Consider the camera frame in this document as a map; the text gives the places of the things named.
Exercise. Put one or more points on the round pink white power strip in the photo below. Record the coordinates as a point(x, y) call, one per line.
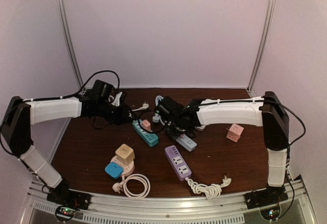
point(128, 169)

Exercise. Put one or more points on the light blue power strip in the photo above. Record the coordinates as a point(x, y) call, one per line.
point(186, 142)

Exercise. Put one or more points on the small pink plug adapter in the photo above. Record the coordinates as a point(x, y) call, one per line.
point(146, 124)

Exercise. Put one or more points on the purple power strip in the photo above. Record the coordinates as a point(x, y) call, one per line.
point(178, 163)

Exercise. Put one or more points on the white plug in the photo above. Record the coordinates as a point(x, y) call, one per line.
point(200, 128)

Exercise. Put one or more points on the left aluminium frame post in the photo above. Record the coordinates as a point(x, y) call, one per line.
point(68, 42)

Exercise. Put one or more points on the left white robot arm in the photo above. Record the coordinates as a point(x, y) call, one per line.
point(21, 114)

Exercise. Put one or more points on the beige cube adapter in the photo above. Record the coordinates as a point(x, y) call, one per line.
point(125, 154)

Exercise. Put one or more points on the pink cube socket adapter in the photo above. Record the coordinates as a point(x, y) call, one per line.
point(234, 132)

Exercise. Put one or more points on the aluminium front rail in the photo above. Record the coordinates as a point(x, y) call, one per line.
point(229, 208)

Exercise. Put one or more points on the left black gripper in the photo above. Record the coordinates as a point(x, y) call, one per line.
point(123, 118)

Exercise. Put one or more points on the right aluminium frame post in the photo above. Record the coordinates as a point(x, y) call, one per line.
point(270, 9)

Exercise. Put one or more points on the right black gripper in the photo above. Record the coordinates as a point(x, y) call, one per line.
point(172, 134)

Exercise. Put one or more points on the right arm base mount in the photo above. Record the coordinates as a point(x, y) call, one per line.
point(267, 201)

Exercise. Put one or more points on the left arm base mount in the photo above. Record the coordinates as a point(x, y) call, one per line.
point(70, 205)

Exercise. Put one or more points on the teal power strip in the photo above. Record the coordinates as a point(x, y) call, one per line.
point(149, 138)

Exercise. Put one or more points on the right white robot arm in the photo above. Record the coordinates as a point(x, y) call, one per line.
point(264, 111)

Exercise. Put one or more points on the aluminium frame post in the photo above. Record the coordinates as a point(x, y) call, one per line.
point(270, 9)
point(68, 42)

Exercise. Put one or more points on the blue square adapter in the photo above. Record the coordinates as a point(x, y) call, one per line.
point(114, 170)

